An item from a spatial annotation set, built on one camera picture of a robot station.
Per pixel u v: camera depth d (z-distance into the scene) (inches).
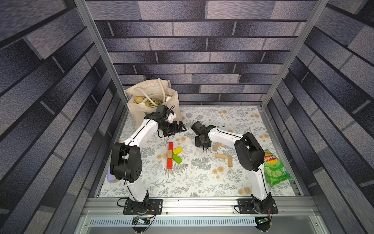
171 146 37.7
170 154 36.1
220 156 36.6
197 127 31.2
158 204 29.1
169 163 34.7
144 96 35.4
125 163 18.7
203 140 30.6
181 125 31.3
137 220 27.9
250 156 21.9
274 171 30.6
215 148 37.3
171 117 32.9
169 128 30.1
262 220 28.7
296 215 29.7
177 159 35.5
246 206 28.8
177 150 36.4
